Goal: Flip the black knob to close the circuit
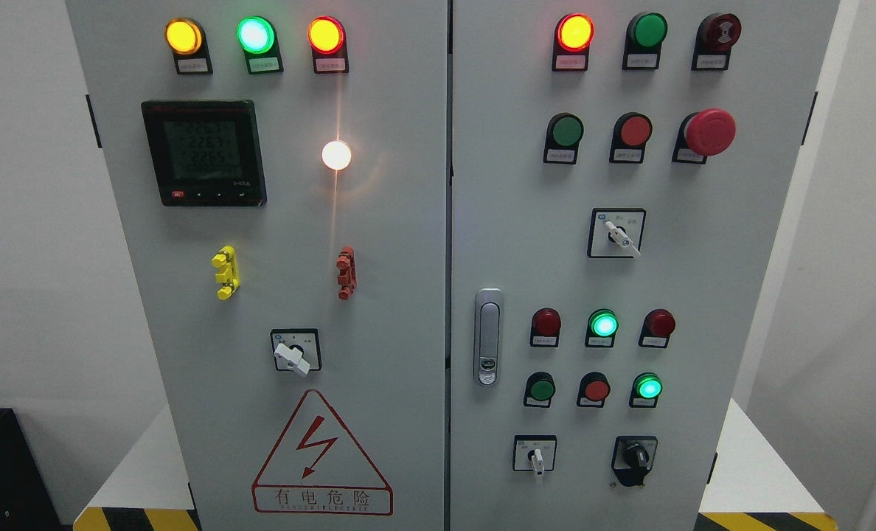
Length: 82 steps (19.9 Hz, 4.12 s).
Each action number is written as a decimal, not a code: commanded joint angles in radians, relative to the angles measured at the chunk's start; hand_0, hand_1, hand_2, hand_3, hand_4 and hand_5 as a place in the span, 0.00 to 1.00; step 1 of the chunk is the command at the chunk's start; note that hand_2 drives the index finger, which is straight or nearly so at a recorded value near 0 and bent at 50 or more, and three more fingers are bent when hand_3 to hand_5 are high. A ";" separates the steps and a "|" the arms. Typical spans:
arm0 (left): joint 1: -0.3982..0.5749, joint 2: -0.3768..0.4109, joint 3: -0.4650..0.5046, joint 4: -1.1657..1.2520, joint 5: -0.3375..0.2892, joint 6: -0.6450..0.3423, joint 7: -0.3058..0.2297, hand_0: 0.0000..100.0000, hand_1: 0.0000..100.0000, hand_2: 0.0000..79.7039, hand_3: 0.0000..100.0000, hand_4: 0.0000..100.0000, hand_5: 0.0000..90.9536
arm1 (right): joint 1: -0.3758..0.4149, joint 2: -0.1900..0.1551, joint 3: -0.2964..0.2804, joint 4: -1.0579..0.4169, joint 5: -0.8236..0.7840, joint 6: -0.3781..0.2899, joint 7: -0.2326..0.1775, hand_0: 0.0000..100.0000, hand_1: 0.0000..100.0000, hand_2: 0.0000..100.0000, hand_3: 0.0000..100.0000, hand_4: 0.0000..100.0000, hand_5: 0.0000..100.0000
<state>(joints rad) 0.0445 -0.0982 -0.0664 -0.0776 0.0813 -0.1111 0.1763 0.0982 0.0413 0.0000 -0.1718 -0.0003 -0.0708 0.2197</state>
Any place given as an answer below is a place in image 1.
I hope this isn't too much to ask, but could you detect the dark red indicator light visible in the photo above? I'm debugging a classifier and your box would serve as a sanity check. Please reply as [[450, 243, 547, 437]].
[[529, 307, 562, 347], [638, 308, 676, 349]]

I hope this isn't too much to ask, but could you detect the black digital power meter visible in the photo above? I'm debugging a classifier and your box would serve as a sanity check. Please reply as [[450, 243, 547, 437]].
[[141, 100, 268, 207]]

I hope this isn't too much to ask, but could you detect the red push button upper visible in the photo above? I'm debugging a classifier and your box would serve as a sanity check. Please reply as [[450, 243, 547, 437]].
[[609, 112, 653, 164]]

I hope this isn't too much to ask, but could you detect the lit green indicator light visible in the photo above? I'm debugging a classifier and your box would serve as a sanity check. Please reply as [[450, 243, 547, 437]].
[[236, 15, 284, 74]]

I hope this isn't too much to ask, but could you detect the silver door handle lock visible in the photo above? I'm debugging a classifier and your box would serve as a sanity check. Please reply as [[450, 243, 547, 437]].
[[473, 287, 504, 386]]

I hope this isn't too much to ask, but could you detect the black knob selector switch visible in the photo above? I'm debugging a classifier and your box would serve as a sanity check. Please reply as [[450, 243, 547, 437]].
[[612, 436, 659, 487]]

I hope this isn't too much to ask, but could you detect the green push button upper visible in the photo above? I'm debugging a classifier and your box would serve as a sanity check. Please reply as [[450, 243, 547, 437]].
[[543, 112, 584, 164]]

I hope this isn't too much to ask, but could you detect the white selector switch left door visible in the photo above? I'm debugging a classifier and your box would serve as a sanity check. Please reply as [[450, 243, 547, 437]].
[[270, 328, 322, 378]]

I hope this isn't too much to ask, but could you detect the orange indicator light left door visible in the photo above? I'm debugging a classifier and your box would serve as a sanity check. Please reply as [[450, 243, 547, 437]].
[[307, 15, 350, 74]]

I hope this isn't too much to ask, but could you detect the dark red indicator light right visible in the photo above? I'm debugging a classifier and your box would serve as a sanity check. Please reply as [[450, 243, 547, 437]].
[[638, 308, 676, 349]]

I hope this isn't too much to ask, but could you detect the red emergency stop button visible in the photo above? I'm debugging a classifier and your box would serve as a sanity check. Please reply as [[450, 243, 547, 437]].
[[672, 108, 736, 164]]

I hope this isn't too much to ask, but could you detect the white selector switch upper right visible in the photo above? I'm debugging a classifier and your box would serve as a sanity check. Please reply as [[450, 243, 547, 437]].
[[587, 208, 647, 258]]

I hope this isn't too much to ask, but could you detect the orange indicator light right door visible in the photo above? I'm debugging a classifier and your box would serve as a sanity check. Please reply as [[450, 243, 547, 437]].
[[552, 13, 594, 72]]

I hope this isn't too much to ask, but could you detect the lit green push button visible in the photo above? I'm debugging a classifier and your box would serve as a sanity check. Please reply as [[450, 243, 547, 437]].
[[629, 372, 663, 408]]

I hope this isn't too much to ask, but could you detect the red push button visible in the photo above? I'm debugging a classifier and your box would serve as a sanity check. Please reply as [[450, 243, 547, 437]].
[[576, 371, 612, 408], [609, 112, 653, 164]]

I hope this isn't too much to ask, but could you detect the lit green indicator middle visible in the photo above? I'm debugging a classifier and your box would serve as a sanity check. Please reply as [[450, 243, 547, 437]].
[[584, 308, 618, 347]]

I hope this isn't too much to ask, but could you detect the orange indicator light door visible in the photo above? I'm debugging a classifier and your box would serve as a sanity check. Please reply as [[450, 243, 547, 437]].
[[552, 13, 594, 72], [307, 15, 350, 74]]

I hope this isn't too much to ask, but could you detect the yellow terminal block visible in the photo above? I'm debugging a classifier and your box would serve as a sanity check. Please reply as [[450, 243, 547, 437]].
[[211, 245, 240, 300]]

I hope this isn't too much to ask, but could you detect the red terminal block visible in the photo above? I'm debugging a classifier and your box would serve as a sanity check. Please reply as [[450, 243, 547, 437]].
[[335, 246, 357, 300]]

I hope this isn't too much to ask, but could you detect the grey electrical cabinet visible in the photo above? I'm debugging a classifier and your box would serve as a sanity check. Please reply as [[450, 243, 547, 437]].
[[66, 1, 840, 530]]

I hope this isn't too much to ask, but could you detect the white glowing lamp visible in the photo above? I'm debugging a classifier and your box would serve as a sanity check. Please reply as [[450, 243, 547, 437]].
[[321, 140, 352, 171]]

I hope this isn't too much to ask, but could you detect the dark red indicator light left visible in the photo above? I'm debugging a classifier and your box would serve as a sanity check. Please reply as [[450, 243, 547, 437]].
[[529, 307, 562, 347]]

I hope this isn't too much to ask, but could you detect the green push button lower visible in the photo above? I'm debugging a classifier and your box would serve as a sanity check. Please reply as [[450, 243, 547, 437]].
[[523, 371, 556, 408]]

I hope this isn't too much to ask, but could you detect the dark green indicator light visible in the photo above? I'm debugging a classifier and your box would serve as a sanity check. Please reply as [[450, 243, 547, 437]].
[[622, 11, 668, 71]]

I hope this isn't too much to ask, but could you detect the red push button lower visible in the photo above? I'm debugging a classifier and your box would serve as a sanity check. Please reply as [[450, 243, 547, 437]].
[[576, 371, 612, 408]]

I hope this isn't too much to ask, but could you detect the yellow indicator light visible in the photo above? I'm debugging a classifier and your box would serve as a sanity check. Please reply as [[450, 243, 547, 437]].
[[164, 17, 213, 75]]

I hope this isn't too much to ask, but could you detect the black box lower left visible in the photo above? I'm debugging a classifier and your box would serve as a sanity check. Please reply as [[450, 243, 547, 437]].
[[0, 408, 63, 530]]

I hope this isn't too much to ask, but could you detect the red electric hazard sticker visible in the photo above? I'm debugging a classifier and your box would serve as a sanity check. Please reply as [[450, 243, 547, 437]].
[[251, 389, 394, 516]]

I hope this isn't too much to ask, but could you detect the small white selector switch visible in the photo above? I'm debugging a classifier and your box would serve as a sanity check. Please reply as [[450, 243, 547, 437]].
[[512, 434, 558, 476]]

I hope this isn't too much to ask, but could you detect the dark red buzzer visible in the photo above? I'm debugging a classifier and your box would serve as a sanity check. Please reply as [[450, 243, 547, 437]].
[[691, 13, 742, 71]]

